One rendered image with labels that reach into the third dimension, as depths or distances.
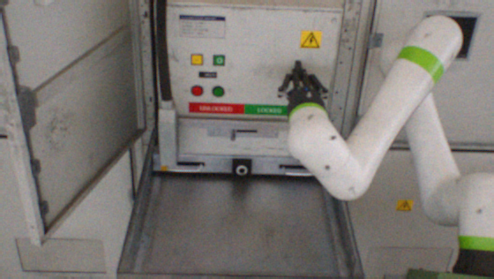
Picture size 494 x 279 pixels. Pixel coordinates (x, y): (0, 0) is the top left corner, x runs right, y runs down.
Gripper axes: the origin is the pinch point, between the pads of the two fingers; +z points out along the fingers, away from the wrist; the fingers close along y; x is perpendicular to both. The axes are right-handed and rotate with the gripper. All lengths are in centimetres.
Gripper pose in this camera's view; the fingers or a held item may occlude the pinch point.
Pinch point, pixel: (298, 71)
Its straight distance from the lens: 153.4
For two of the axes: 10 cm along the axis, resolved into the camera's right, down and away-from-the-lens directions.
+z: -0.1, -5.4, 8.4
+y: 10.0, 0.3, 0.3
